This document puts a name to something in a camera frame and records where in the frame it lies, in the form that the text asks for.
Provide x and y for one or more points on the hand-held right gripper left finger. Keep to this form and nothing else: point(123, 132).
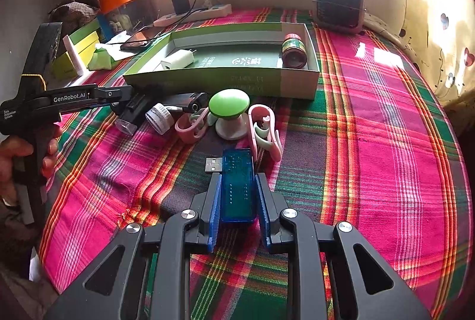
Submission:
point(215, 212)

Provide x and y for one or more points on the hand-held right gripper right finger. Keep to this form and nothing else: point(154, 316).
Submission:
point(261, 212)

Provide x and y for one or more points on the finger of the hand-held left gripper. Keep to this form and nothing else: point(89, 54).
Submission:
point(111, 94)

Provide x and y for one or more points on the black flashlight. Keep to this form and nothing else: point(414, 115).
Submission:
point(130, 117)

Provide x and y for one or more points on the blue USB tester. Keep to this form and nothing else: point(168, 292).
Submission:
point(237, 186)

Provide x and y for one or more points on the clear jar white lid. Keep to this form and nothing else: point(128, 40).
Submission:
point(157, 117)

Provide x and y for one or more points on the pink plastic clip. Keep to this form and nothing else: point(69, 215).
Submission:
point(185, 132)
point(252, 130)

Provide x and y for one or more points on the green white round knob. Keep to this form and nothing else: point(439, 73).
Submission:
point(228, 104)

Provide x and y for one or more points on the green cardboard box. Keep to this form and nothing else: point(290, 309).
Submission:
point(222, 82)

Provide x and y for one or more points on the person's left forearm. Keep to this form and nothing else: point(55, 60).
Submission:
point(15, 242)

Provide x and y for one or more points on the person's left hand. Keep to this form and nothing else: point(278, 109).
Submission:
point(16, 153)

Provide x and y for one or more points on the green tissue pack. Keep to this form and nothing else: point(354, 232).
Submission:
point(100, 60)

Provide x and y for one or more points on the white paper sheet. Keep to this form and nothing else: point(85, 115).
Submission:
point(113, 48)

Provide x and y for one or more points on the white plastic tube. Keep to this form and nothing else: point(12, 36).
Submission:
point(74, 58)

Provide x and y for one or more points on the black smartphone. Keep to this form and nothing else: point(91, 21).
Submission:
point(139, 39)

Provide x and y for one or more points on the yellow green box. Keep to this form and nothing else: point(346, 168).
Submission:
point(79, 41)

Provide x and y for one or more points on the blue printed box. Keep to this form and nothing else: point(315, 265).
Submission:
point(105, 26)

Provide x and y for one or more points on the white USB charger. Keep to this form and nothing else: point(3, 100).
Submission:
point(178, 60)

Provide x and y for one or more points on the black silver lighter gadget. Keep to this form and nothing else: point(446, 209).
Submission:
point(196, 102)

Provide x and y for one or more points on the brown checked stuffed toy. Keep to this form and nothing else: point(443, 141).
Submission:
point(74, 10)

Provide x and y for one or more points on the black power adapter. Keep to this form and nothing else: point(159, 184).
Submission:
point(180, 4)

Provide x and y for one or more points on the white power strip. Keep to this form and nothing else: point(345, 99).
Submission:
point(207, 13)

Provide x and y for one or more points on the pink green plaid blanket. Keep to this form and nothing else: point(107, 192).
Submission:
point(371, 119)

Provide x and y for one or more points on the small red green jar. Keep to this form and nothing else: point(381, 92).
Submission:
point(293, 49)

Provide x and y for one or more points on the small grey desk fan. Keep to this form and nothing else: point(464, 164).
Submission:
point(339, 4)

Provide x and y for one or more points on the cream heart print curtain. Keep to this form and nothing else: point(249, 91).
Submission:
point(426, 26)

